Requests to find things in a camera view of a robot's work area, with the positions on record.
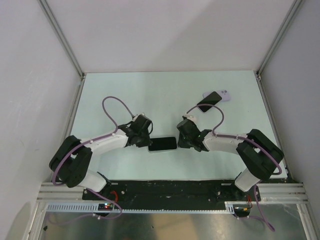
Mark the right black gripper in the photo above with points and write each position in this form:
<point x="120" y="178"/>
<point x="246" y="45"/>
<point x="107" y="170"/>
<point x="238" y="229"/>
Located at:
<point x="181" y="144"/>

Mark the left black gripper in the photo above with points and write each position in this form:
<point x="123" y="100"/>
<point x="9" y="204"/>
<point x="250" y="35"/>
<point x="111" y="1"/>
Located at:
<point x="146" y="143"/>

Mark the black screen phone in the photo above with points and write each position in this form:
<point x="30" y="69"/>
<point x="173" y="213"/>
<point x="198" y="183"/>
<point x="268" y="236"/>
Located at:
<point x="208" y="101"/>
<point x="162" y="144"/>

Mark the clear phone case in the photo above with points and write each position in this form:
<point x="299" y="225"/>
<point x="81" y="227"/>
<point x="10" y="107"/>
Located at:
<point x="162" y="151"/>

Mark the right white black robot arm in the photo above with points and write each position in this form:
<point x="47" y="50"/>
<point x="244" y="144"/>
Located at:
<point x="259" y="154"/>

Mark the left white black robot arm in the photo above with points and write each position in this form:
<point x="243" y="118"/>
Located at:
<point x="70" y="164"/>

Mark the purple phone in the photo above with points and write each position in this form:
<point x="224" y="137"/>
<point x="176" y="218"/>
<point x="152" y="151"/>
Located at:
<point x="220" y="95"/>

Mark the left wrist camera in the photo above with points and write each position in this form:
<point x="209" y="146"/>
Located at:
<point x="138" y="115"/>

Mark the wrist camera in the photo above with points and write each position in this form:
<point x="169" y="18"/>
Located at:
<point x="190" y="117"/>
<point x="138" y="115"/>

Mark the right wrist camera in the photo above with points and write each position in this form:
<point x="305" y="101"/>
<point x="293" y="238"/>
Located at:
<point x="190" y="117"/>

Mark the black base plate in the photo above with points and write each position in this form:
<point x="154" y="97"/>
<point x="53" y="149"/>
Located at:
<point x="176" y="194"/>

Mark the white slotted cable duct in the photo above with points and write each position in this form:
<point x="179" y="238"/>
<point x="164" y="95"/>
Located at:
<point x="97" y="207"/>

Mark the aluminium front rail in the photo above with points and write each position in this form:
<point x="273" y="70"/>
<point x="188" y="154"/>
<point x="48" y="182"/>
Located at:
<point x="278" y="193"/>

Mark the left aluminium frame post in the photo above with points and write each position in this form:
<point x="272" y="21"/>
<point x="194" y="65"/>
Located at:
<point x="49" y="14"/>

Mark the aluminium frame post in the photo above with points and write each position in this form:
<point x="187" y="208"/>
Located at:
<point x="280" y="34"/>
<point x="49" y="14"/>

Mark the right aluminium frame post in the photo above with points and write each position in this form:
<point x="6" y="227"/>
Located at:
<point x="280" y="34"/>

